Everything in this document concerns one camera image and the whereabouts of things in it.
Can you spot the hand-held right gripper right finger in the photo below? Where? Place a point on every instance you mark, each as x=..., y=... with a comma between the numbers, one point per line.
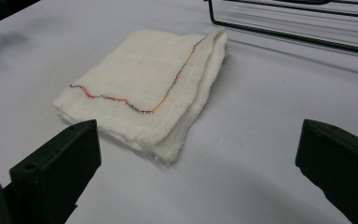
x=338, y=168

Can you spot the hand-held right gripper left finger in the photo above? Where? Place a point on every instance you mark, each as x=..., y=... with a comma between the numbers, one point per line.
x=59, y=168

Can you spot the white cloth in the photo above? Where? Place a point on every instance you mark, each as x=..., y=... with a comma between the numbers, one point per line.
x=143, y=90

